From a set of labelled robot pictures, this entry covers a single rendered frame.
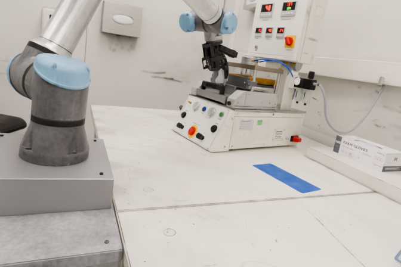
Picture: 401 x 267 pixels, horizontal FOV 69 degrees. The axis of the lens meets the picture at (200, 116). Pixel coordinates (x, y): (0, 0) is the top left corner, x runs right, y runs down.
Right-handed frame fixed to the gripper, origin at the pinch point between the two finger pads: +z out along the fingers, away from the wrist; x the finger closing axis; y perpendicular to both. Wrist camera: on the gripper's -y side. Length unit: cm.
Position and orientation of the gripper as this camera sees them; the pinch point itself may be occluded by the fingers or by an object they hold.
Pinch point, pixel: (223, 85)
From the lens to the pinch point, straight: 131.5
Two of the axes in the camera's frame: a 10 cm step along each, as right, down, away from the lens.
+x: 5.5, 2.4, -8.0
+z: 1.4, 9.2, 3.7
